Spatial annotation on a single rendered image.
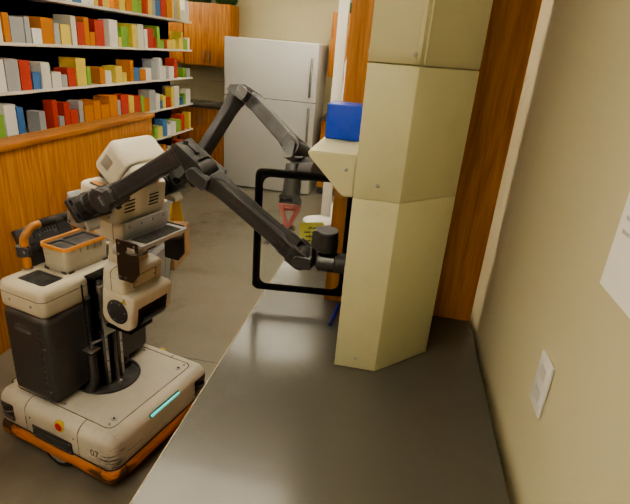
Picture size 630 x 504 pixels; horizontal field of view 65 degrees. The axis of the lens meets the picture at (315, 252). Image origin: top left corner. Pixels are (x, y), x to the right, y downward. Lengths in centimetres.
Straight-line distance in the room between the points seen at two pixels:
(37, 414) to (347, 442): 157
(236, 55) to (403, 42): 528
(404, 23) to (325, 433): 89
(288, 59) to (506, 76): 481
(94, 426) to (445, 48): 185
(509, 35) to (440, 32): 39
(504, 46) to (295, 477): 119
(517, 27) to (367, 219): 67
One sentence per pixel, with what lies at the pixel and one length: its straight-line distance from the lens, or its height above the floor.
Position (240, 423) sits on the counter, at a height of 94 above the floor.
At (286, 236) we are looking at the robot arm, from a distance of 139.
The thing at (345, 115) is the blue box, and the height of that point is 157.
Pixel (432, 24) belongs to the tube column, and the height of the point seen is 179.
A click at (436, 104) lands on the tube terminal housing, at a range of 118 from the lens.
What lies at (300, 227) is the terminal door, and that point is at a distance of 152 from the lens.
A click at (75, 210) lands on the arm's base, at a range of 179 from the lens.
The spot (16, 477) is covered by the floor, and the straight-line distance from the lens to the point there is 255.
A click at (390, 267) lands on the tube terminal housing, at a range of 122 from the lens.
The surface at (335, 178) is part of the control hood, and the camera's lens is 116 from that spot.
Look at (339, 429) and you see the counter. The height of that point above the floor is 94.
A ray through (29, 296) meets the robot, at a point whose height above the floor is 78.
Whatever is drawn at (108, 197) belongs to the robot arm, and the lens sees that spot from 167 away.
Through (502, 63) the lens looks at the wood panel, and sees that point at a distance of 151.
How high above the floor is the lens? 172
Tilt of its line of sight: 22 degrees down
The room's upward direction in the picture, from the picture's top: 5 degrees clockwise
